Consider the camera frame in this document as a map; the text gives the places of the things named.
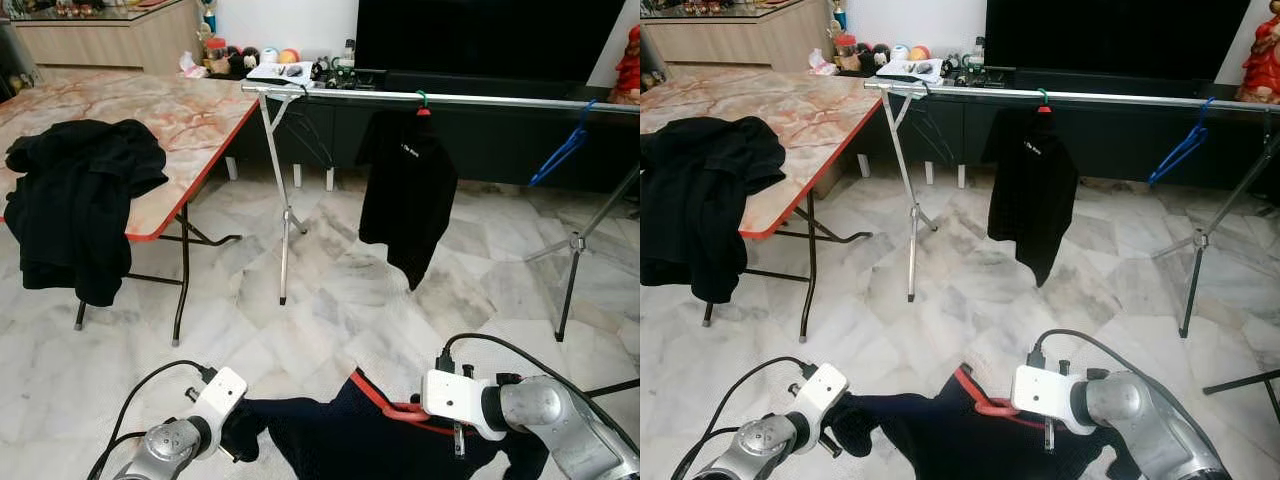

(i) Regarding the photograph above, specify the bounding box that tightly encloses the navy blue garment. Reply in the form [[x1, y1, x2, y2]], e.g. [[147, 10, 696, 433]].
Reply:
[[240, 370, 551, 480], [830, 365, 1141, 480]]

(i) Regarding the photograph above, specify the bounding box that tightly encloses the red plastic hanger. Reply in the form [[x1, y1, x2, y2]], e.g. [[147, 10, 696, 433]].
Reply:
[[348, 370, 471, 438], [952, 365, 1061, 431]]

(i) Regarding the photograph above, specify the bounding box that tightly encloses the blue plastic hanger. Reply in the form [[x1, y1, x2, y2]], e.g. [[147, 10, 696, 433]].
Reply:
[[1148, 97, 1216, 186], [528, 100, 598, 188]]

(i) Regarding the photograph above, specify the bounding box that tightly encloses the black crumpled garment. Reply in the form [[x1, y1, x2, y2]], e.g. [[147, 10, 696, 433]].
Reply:
[[3, 118, 169, 308], [640, 115, 788, 304]]

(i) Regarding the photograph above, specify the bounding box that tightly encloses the black shirt with red collar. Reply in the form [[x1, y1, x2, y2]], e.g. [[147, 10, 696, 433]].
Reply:
[[357, 105, 459, 291], [985, 103, 1081, 288]]

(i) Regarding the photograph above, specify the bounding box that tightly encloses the marble pattern folding table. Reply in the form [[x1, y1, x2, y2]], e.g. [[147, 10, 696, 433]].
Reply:
[[0, 70, 261, 346], [640, 68, 883, 343]]

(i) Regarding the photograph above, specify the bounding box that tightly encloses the stack of white papers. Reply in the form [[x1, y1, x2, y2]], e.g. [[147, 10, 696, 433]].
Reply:
[[875, 57, 943, 84], [245, 60, 314, 86]]

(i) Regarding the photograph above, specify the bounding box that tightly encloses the black low TV console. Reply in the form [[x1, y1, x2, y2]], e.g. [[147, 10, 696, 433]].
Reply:
[[215, 75, 641, 193], [838, 72, 1280, 191]]

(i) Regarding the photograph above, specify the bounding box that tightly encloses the light wooden sideboard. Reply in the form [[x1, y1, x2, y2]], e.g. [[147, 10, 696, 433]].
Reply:
[[0, 0, 206, 76], [640, 0, 831, 73]]

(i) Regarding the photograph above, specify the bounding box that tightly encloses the red seated figure statue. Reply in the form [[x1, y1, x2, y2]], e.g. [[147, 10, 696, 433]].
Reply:
[[1235, 15, 1280, 104], [607, 25, 641, 106]]

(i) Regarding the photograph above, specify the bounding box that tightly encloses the silver metal clothes rack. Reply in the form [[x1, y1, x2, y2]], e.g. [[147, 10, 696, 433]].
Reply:
[[865, 78, 1280, 339], [240, 82, 641, 343]]

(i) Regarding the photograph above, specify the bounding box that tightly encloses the black soundbar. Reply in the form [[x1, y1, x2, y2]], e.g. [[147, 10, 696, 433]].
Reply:
[[1010, 67, 1211, 94], [385, 70, 591, 97]]

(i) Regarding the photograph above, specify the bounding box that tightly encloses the black flat television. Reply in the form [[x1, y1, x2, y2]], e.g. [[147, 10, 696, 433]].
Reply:
[[355, 0, 626, 83], [985, 0, 1251, 81]]

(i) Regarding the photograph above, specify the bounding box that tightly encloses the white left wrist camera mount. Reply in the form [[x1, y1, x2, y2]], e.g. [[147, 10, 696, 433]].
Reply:
[[188, 366, 249, 433], [795, 362, 851, 426]]

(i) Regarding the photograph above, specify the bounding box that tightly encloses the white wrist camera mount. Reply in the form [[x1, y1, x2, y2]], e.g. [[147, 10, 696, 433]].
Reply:
[[420, 368, 501, 441], [795, 362, 851, 426], [188, 366, 249, 433], [1010, 365, 1086, 436]]

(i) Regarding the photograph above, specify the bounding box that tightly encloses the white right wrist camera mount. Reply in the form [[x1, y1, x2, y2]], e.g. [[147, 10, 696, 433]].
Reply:
[[420, 368, 501, 441], [1010, 365, 1086, 436]]

